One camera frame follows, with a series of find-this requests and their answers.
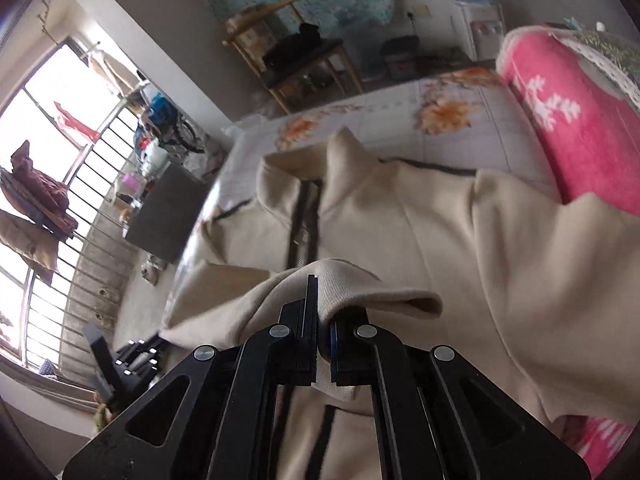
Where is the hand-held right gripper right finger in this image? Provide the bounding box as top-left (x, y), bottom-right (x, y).
top-left (327, 310), bottom-right (591, 480)

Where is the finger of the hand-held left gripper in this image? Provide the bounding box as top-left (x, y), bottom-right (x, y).
top-left (115, 355), bottom-right (163, 377)
top-left (125, 337), bottom-right (166, 358)

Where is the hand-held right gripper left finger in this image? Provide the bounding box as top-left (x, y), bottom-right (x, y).
top-left (62, 275), bottom-right (320, 480)

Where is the beige zip jacket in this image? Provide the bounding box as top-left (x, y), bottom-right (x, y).
top-left (160, 127), bottom-right (640, 480)

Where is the balcony window railing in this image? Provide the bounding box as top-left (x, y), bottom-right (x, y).
top-left (20, 87), bottom-right (166, 391)

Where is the grey cabinet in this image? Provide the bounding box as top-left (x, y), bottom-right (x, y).
top-left (125, 165), bottom-right (211, 266)

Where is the hanging maroon jacket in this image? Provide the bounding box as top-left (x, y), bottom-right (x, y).
top-left (0, 140), bottom-right (78, 236)

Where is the hanging red garment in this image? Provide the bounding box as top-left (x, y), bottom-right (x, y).
top-left (52, 102), bottom-right (101, 143)

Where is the blue bag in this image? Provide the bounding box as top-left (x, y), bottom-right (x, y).
top-left (147, 92), bottom-right (173, 126)

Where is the hanging white garment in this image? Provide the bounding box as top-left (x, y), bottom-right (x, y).
top-left (87, 50), bottom-right (138, 96)

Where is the wooden chair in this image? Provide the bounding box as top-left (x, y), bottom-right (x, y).
top-left (222, 0), bottom-right (363, 113)

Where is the dark waste bin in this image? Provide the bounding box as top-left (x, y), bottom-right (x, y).
top-left (382, 35), bottom-right (421, 81)

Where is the black bag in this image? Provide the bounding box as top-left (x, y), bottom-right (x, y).
top-left (262, 22), bottom-right (321, 68)

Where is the pink floral blanket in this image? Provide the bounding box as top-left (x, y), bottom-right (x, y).
top-left (495, 25), bottom-right (640, 480)

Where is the white water dispenser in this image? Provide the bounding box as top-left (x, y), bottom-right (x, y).
top-left (452, 2), bottom-right (506, 61)

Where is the lace-edged pillow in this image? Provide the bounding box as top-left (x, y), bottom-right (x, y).
top-left (547, 22), bottom-right (640, 108)

